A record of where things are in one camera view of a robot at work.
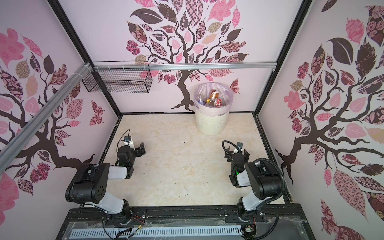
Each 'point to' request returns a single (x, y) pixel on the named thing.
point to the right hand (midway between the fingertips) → (238, 147)
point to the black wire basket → (118, 80)
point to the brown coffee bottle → (214, 94)
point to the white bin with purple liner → (211, 120)
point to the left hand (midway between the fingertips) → (136, 144)
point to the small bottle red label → (218, 102)
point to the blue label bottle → (201, 102)
